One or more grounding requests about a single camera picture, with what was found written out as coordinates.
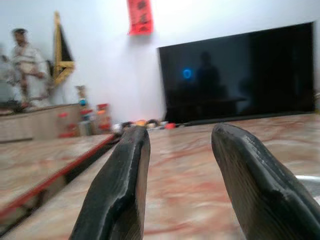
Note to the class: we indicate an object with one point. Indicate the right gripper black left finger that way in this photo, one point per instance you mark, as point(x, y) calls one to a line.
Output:
point(117, 190)

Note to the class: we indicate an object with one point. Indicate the steel canister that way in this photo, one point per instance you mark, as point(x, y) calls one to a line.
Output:
point(86, 127)

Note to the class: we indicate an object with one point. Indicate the red wall banner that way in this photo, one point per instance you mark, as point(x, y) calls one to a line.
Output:
point(140, 17)

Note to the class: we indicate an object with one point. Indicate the large steel plate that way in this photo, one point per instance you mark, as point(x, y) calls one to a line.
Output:
point(311, 181)

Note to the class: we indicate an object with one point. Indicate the small trophy with ball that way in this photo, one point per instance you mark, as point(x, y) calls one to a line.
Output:
point(81, 96)

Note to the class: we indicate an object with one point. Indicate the black flat television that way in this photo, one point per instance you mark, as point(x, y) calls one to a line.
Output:
point(250, 75)

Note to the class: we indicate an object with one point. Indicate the yellow-headed plush toy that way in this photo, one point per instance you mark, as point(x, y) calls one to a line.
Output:
point(140, 123)

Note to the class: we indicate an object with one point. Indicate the light wooden drawer cabinet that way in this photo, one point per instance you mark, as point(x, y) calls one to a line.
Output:
point(30, 125)

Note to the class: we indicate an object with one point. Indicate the small red object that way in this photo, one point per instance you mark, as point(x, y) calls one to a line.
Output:
point(170, 125)

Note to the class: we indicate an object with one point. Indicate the yellow framed black pennant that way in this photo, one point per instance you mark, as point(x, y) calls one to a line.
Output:
point(61, 50)

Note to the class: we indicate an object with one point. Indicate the orange-filled jar red lid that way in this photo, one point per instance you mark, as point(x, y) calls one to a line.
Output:
point(103, 117)

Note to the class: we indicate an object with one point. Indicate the marble-pattern table red edge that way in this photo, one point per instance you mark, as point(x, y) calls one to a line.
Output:
point(187, 175)

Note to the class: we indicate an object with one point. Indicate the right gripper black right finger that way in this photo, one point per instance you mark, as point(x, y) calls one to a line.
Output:
point(260, 190)

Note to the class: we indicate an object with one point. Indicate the standing warrior figurine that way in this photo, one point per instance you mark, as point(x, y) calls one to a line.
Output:
point(26, 62)

